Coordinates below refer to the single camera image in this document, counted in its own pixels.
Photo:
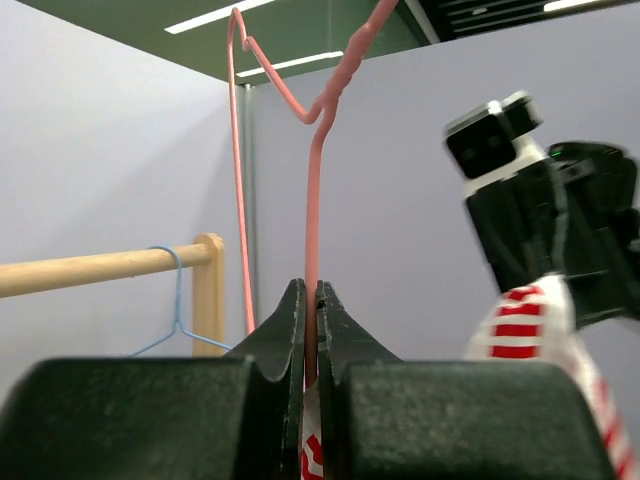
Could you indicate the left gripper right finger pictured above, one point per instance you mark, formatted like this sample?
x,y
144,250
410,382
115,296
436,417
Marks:
x,y
450,420

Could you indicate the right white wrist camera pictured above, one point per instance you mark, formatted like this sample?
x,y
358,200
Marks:
x,y
493,142

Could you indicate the wooden clothes rack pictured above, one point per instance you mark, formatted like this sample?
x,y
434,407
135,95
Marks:
x,y
205,257

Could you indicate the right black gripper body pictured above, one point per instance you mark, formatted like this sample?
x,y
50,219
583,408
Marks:
x,y
571,214

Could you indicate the red striped tank top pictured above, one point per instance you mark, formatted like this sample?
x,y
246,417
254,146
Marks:
x,y
540,350

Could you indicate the blue wire hanger right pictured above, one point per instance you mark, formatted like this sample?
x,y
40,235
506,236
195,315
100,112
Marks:
x,y
178,324

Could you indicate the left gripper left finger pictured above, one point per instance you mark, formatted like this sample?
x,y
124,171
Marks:
x,y
237,416

